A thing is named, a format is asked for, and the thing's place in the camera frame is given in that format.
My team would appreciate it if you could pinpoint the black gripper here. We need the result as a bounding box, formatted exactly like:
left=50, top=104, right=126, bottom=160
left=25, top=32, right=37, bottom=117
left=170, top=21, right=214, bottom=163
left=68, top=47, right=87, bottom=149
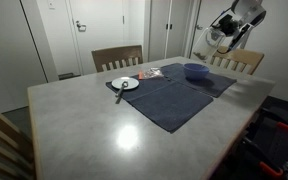
left=213, top=14, right=239, bottom=37

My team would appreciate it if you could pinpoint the clear plastic container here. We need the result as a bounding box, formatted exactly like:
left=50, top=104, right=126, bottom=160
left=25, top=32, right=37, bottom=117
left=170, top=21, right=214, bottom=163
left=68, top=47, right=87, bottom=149
left=192, top=27, right=226, bottom=60

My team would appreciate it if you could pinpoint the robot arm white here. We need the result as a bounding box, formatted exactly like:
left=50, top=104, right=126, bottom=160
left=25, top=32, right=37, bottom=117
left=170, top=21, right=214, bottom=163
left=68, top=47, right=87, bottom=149
left=211, top=0, right=266, bottom=52

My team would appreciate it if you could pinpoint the blue bowl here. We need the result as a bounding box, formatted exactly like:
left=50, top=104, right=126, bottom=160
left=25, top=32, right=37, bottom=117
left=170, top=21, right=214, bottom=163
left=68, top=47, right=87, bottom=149
left=183, top=63, right=209, bottom=80

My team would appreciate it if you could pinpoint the dark blue placemat under bowl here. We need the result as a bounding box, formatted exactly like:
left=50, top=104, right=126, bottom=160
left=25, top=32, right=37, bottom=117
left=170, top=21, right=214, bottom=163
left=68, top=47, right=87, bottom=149
left=161, top=63, right=237, bottom=98

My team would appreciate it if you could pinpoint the light wooden chair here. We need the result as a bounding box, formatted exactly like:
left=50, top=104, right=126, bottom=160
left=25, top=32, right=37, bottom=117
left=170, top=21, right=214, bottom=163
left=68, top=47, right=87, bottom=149
left=205, top=46, right=264, bottom=75

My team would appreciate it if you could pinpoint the clear snack bag orange label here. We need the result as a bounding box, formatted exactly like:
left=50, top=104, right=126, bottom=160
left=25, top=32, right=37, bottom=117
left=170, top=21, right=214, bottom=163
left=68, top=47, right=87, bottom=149
left=138, top=68, right=163, bottom=80

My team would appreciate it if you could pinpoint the dark blue placemat near plate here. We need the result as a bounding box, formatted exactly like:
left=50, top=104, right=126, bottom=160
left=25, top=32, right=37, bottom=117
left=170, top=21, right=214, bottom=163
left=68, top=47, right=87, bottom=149
left=105, top=74, right=215, bottom=134

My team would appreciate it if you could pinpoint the white plate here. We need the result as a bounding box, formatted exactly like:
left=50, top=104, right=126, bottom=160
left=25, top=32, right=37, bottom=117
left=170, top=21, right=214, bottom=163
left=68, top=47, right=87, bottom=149
left=111, top=77, right=139, bottom=90

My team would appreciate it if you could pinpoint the metal spoon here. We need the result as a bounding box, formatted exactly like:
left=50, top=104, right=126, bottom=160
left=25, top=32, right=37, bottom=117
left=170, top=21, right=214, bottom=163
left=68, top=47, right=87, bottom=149
left=115, top=81, right=128, bottom=104

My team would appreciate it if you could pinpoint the wooden chair by door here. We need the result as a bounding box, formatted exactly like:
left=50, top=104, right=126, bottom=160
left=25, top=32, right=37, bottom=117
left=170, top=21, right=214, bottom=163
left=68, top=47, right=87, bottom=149
left=92, top=45, right=143, bottom=72

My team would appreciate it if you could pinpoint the orange black clamp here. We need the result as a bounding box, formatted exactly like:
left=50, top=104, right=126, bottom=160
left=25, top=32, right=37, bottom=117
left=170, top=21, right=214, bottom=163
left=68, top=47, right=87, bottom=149
left=243, top=137, right=284, bottom=179

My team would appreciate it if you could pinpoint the wooden chair foreground corner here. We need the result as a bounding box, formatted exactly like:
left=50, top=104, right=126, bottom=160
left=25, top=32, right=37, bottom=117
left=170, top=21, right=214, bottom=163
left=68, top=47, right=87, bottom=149
left=0, top=113, right=36, bottom=180

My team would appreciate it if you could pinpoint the white door with handle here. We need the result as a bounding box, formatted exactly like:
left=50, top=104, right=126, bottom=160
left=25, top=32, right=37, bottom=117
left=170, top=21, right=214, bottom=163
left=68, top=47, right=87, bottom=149
left=69, top=0, right=124, bottom=75

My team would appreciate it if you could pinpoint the wall light switch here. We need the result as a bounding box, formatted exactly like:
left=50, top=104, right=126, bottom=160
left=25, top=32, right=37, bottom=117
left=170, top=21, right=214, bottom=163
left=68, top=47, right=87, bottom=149
left=48, top=0, right=55, bottom=10

